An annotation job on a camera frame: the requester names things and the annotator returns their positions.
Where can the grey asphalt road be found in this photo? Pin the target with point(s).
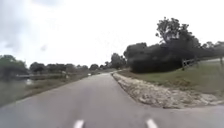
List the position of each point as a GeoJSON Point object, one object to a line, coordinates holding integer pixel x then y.
{"type": "Point", "coordinates": [96, 100]}

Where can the pale gravel strip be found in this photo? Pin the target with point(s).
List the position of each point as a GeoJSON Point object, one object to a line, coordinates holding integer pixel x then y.
{"type": "Point", "coordinates": [150, 93]}

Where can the dark bushy trees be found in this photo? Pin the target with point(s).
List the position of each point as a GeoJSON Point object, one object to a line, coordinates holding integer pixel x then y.
{"type": "Point", "coordinates": [160, 56]}

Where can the row of distant trees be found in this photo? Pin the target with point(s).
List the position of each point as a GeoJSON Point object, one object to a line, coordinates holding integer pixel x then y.
{"type": "Point", "coordinates": [56, 67]}

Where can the wooden fence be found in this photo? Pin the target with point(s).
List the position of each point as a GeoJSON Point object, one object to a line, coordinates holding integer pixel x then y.
{"type": "Point", "coordinates": [189, 62]}

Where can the grass slope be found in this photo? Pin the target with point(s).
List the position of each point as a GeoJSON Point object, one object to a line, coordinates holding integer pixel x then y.
{"type": "Point", "coordinates": [190, 78]}

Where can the grass verge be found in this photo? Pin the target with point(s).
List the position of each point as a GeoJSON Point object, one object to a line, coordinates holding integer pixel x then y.
{"type": "Point", "coordinates": [23, 88]}

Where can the tree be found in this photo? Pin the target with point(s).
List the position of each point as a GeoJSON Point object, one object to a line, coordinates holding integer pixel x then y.
{"type": "Point", "coordinates": [10, 66]}

